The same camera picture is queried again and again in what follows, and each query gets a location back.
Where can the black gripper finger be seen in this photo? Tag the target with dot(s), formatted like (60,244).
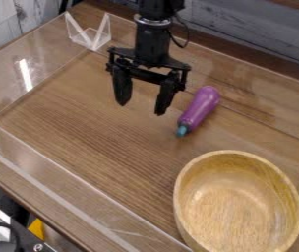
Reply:
(121,85)
(168,89)

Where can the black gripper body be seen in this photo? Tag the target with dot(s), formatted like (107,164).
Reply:
(147,61)

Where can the purple toy eggplant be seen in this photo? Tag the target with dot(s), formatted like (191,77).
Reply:
(203,103)

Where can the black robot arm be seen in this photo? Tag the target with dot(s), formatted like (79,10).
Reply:
(162,9)

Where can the brown wooden bowl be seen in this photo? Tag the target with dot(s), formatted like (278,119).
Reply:
(235,204)

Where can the clear acrylic tray walls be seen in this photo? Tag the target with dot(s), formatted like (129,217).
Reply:
(91,164)

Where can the yellow sticker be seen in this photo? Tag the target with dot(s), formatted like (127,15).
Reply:
(36,229)

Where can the black device with screw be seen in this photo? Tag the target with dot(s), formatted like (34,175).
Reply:
(30,243)

